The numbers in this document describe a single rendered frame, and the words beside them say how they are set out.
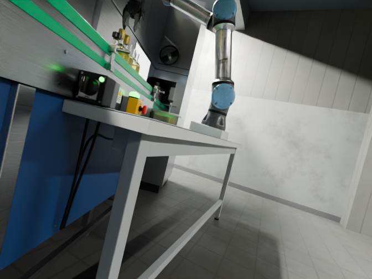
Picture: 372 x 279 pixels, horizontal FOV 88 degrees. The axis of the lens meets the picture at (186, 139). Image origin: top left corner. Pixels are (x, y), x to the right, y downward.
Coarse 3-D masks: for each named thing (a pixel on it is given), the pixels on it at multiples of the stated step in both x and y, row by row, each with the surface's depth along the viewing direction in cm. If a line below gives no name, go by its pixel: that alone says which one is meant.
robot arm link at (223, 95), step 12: (228, 0) 93; (216, 12) 93; (228, 12) 92; (216, 24) 96; (228, 24) 94; (216, 36) 98; (228, 36) 96; (216, 48) 98; (228, 48) 96; (216, 60) 98; (228, 60) 97; (216, 72) 99; (228, 72) 97; (216, 84) 97; (228, 84) 95; (216, 96) 95; (228, 96) 95; (216, 108) 108
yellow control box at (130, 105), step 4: (124, 96) 80; (124, 100) 80; (128, 100) 79; (132, 100) 79; (136, 100) 79; (140, 100) 82; (124, 104) 80; (128, 104) 79; (132, 104) 79; (136, 104) 79; (140, 104) 82; (120, 108) 80; (124, 108) 80; (128, 108) 79; (132, 108) 79; (136, 108) 79; (128, 112) 79; (132, 112) 79; (136, 112) 80; (140, 112) 85
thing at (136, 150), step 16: (112, 144) 49; (128, 144) 47; (144, 144) 47; (160, 144) 55; (176, 144) 64; (192, 144) 77; (208, 144) 98; (128, 160) 46; (144, 160) 49; (128, 176) 46; (128, 192) 46; (224, 192) 182; (112, 208) 47; (128, 208) 47; (112, 224) 47; (128, 224) 49; (112, 240) 47; (112, 256) 47; (160, 256) 82; (112, 272) 48; (144, 272) 71
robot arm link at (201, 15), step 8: (168, 0) 113; (176, 0) 111; (184, 0) 110; (176, 8) 116; (184, 8) 112; (192, 8) 110; (200, 8) 110; (192, 16) 113; (200, 16) 110; (208, 16) 109; (208, 24) 110
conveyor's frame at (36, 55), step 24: (0, 0) 30; (0, 24) 31; (24, 24) 34; (0, 48) 32; (24, 48) 35; (48, 48) 40; (72, 48) 47; (0, 72) 32; (24, 72) 37; (48, 72) 42; (72, 72) 49; (96, 72) 58; (72, 96) 51; (120, 96) 78; (144, 96) 108
